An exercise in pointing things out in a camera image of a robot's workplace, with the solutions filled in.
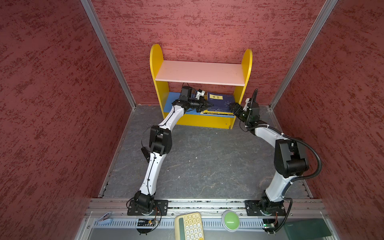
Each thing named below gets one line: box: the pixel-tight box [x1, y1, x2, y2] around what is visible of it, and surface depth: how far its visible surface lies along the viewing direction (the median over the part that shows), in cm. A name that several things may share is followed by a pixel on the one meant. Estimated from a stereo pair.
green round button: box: [221, 210, 240, 232], surface depth 71 cm
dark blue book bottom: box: [207, 92, 235, 112], surface depth 96 cm
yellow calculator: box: [174, 212, 205, 240], surface depth 68 cm
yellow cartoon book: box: [200, 110, 235, 116], surface depth 97 cm
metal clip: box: [98, 211, 112, 221], surface depth 71 cm
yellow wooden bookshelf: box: [150, 44, 253, 130], surface depth 89 cm
